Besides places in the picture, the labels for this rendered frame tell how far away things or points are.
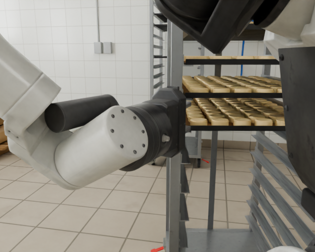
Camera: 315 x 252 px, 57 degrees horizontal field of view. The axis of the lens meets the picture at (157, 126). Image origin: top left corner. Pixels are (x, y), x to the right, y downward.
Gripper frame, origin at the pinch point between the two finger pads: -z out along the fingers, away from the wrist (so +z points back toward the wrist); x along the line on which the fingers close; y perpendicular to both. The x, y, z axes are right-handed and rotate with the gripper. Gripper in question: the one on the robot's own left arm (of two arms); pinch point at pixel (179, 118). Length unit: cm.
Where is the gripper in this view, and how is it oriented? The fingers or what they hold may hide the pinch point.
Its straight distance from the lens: 54.7
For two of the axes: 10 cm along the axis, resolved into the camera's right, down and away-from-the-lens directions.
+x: 0.0, -9.7, -2.3
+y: -8.6, -1.2, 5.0
